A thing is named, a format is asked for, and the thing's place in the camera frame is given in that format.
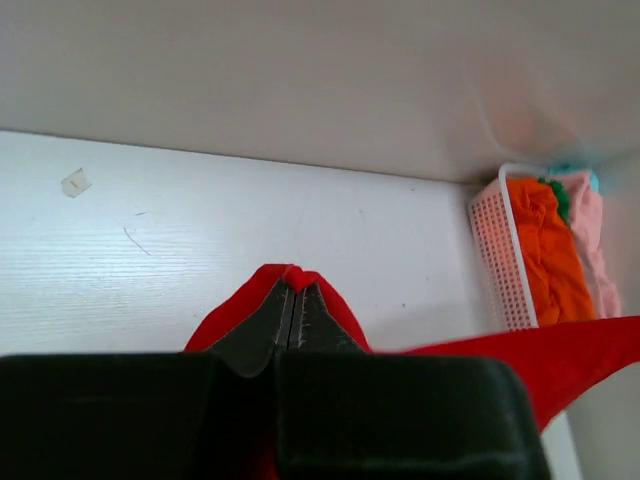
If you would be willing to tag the white plastic basket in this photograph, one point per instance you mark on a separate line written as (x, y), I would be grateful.
(498, 250)

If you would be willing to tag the small tape piece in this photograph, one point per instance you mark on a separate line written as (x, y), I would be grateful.
(75, 184)

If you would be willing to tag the green t-shirt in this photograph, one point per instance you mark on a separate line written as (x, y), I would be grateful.
(562, 198)

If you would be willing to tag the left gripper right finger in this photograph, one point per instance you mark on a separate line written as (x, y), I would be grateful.
(314, 329)

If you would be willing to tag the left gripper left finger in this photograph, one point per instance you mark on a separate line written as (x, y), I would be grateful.
(249, 347)

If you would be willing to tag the orange t-shirt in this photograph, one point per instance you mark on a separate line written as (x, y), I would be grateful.
(554, 271)

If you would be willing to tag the pink t-shirt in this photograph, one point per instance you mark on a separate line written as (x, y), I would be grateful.
(585, 222)

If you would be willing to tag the red t-shirt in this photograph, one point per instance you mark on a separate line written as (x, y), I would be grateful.
(467, 409)

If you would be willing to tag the light blue t-shirt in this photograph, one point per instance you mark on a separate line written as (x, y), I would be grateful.
(579, 161)

